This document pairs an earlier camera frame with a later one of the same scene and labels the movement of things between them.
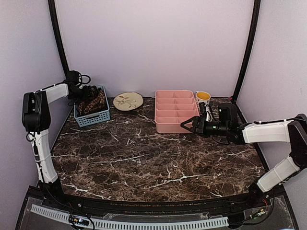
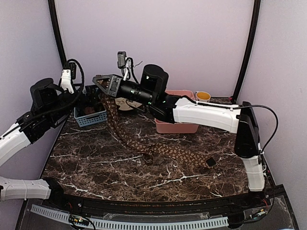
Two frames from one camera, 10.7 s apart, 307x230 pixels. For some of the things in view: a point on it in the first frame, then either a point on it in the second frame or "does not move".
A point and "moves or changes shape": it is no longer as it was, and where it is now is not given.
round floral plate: [128, 101] does not move
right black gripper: [197, 120] -> [113, 86]
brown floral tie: [100, 99] moves or changes shape
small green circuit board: [79, 219] does not move
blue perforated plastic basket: [93, 110] does not move
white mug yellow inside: [202, 97] does not move
